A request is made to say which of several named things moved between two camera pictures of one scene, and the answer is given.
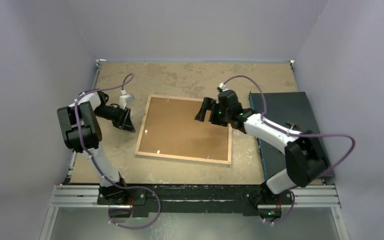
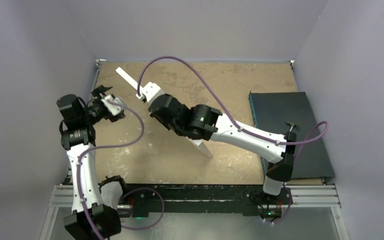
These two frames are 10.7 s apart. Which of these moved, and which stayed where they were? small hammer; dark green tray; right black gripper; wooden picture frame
Moved: wooden picture frame; right black gripper
Stayed: small hammer; dark green tray
